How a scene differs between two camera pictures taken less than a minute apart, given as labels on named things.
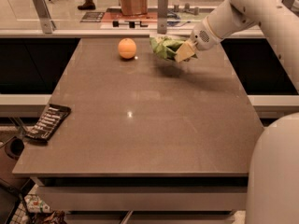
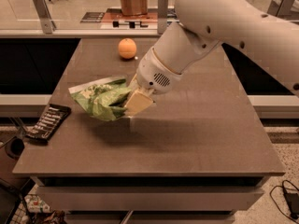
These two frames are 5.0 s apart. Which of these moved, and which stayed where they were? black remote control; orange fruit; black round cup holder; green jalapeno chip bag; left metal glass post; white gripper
Moved: green jalapeno chip bag; white gripper
Stayed: black round cup holder; orange fruit; black remote control; left metal glass post
